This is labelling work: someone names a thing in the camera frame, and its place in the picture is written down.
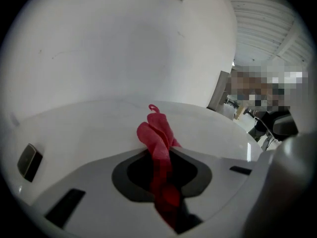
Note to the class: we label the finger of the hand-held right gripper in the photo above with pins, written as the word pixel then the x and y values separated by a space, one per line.
pixel 286 129

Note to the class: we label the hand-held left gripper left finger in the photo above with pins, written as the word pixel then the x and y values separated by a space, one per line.
pixel 94 182

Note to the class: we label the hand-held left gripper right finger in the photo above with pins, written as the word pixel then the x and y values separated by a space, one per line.
pixel 223 182

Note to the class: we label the red cloth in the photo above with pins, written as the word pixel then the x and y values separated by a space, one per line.
pixel 158 137

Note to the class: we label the white kidney-shaped table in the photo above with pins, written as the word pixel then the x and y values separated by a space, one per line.
pixel 86 133

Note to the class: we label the black square compact case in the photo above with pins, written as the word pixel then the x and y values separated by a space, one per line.
pixel 29 162

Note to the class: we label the grey wooden shelf unit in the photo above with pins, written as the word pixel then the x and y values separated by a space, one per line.
pixel 220 93

